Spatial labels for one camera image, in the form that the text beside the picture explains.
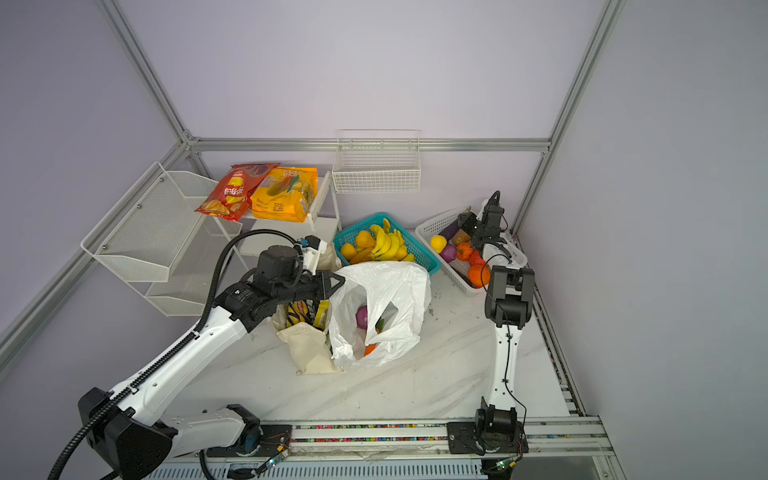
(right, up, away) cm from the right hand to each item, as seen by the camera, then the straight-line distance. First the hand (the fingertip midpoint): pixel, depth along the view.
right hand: (460, 212), depth 107 cm
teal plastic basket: (-17, -13, -2) cm, 21 cm away
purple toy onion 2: (-5, -15, -2) cm, 16 cm away
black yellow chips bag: (-50, -31, -26) cm, 65 cm away
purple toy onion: (-34, -34, -19) cm, 52 cm away
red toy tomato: (+5, -17, -3) cm, 18 cm away
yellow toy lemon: (-9, -11, -6) cm, 16 cm away
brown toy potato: (+1, -9, +4) cm, 10 cm away
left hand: (-37, -23, -34) cm, 55 cm away
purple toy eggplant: (-4, -8, 0) cm, 9 cm away
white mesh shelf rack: (-89, -9, -27) cm, 93 cm away
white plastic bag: (-24, -27, -35) cm, 50 cm away
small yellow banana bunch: (-26, -12, -6) cm, 30 cm away
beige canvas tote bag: (-47, -39, -32) cm, 69 cm away
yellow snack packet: (-44, -33, -27) cm, 61 cm away
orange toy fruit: (+3, -22, -8) cm, 24 cm away
